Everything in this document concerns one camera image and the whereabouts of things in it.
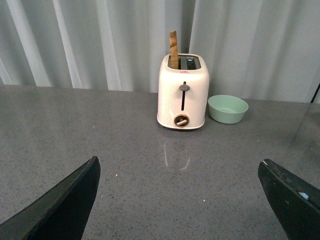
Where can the mint green bowl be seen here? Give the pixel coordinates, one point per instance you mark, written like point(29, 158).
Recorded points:
point(227, 109)

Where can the cream white toaster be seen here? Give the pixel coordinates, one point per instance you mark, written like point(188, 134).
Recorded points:
point(183, 92)

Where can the toast slice in toaster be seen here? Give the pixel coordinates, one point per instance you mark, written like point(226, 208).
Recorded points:
point(174, 56)

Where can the grey pleated curtain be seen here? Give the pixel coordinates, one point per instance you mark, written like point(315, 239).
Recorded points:
point(253, 49)

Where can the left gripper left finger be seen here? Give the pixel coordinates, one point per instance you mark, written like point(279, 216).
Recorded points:
point(61, 213)

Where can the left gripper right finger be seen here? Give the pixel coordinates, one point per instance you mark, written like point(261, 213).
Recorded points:
point(295, 202)

